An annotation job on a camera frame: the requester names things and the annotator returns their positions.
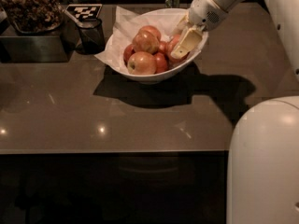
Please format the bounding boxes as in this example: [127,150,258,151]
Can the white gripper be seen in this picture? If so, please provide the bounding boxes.
[171,0,228,60]

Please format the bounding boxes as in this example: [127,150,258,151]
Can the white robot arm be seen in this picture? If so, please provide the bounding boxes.
[172,0,299,224]

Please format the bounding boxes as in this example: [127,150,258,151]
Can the small centre red apple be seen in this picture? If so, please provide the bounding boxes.
[158,41,167,54]

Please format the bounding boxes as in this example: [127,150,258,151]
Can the small red apple front-centre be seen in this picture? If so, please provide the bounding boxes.
[154,52,168,74]

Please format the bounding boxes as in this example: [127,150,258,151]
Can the white ceramic bowl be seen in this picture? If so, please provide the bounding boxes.
[105,7,209,85]

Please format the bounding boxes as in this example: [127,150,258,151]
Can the front yellow-red apple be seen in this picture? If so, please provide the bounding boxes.
[127,51,156,76]

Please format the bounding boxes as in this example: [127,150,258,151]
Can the left hidden red apple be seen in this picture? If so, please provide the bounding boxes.
[123,44,135,63]

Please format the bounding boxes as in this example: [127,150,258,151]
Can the black mesh cup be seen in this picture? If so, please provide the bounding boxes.
[78,19,106,54]

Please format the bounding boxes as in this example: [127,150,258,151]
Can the black white marker tag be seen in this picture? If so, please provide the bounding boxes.
[66,4,103,21]

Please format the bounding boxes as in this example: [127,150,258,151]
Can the dark metal box stand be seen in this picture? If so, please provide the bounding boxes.
[0,20,79,63]

